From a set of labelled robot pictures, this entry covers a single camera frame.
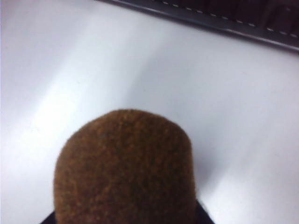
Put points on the brown fuzzy kiwi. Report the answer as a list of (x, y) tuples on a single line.
[(126, 168)]

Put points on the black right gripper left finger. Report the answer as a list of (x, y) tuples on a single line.
[(52, 219)]

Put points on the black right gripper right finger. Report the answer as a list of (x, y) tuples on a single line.
[(202, 214)]

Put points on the black mechanical keyboard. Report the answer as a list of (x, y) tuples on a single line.
[(233, 14)]

